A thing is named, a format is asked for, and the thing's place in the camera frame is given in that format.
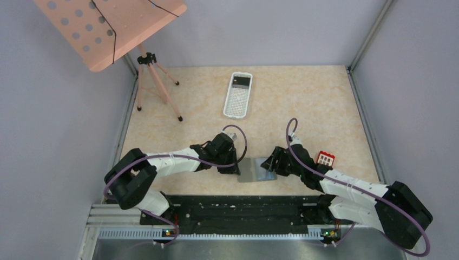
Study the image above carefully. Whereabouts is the pink music stand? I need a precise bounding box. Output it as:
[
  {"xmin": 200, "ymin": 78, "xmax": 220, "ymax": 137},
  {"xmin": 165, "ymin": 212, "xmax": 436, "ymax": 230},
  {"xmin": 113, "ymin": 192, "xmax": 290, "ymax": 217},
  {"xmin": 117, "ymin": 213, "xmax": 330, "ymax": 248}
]
[{"xmin": 35, "ymin": 0, "xmax": 187, "ymax": 121}]

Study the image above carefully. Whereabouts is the white perforated plastic tray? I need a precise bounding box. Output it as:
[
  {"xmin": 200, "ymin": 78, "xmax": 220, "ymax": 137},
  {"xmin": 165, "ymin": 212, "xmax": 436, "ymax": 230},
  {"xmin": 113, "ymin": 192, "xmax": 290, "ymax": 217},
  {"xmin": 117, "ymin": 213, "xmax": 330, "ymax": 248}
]
[{"xmin": 223, "ymin": 71, "xmax": 253, "ymax": 119}]

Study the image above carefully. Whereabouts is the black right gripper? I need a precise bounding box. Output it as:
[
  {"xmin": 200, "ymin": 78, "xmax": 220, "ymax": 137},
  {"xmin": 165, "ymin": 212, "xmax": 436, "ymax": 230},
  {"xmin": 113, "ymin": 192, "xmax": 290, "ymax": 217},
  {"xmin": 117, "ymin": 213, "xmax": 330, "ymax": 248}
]
[{"xmin": 261, "ymin": 145, "xmax": 304, "ymax": 177}]

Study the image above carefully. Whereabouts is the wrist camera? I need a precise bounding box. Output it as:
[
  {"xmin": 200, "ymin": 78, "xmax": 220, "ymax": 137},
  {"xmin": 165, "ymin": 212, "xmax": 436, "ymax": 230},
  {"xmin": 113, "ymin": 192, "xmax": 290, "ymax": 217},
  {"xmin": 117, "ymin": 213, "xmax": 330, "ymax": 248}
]
[
  {"xmin": 226, "ymin": 133, "xmax": 238, "ymax": 142},
  {"xmin": 287, "ymin": 133, "xmax": 303, "ymax": 146}
]

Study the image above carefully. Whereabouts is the black card in tray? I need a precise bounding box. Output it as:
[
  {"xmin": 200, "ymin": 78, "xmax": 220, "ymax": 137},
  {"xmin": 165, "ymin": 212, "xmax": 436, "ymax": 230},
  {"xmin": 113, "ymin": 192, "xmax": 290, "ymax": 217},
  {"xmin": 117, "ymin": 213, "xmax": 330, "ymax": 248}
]
[{"xmin": 232, "ymin": 75, "xmax": 251, "ymax": 89}]

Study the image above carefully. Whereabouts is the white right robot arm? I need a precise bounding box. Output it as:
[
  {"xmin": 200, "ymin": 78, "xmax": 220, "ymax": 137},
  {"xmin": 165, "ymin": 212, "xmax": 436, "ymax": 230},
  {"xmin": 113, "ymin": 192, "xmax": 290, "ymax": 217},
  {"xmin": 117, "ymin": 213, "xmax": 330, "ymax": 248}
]
[{"xmin": 260, "ymin": 144, "xmax": 433, "ymax": 249}]

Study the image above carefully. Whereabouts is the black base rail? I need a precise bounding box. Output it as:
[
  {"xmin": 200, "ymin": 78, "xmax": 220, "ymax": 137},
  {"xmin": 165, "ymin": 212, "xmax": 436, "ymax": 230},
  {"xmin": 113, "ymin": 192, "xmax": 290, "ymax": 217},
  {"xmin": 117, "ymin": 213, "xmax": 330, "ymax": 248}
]
[{"xmin": 137, "ymin": 193, "xmax": 354, "ymax": 238}]

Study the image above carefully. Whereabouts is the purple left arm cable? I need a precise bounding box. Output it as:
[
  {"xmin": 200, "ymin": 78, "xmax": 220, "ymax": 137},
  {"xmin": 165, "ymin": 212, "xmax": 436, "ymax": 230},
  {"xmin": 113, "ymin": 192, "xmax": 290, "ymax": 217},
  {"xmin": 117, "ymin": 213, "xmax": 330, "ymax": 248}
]
[{"xmin": 103, "ymin": 124, "xmax": 248, "ymax": 200}]

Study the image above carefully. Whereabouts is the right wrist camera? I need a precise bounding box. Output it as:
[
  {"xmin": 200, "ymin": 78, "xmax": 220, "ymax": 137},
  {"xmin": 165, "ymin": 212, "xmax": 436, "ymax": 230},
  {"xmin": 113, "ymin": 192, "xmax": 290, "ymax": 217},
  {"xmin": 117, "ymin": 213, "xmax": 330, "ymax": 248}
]
[{"xmin": 287, "ymin": 133, "xmax": 303, "ymax": 146}]

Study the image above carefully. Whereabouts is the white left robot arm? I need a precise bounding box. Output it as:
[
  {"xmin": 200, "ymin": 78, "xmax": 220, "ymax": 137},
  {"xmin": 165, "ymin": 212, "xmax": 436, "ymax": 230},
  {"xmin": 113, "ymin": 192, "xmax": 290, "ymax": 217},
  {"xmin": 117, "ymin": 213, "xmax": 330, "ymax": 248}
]
[{"xmin": 104, "ymin": 132, "xmax": 240, "ymax": 224}]

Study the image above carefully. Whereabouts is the grey card holder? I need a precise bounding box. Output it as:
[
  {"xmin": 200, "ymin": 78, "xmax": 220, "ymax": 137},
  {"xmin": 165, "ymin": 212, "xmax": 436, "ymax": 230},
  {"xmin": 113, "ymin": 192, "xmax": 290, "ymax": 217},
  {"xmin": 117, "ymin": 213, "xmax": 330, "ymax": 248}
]
[{"xmin": 237, "ymin": 157, "xmax": 277, "ymax": 183}]

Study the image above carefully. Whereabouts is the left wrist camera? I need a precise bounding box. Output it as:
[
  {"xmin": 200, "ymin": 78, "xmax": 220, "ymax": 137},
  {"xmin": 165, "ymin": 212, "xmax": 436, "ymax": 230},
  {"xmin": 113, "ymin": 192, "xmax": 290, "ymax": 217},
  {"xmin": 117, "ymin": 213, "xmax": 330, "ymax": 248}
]
[{"xmin": 226, "ymin": 133, "xmax": 238, "ymax": 142}]

